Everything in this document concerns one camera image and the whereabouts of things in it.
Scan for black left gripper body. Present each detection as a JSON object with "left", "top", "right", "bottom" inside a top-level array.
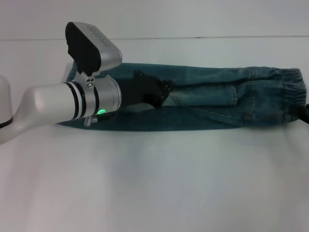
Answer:
[{"left": 120, "top": 70, "right": 160, "bottom": 107}]

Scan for blue denim shorts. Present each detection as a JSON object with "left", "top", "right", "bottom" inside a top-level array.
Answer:
[{"left": 56, "top": 61, "right": 308, "bottom": 132}]

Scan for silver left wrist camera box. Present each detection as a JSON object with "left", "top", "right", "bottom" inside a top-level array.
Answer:
[{"left": 65, "top": 21, "right": 123, "bottom": 76}]

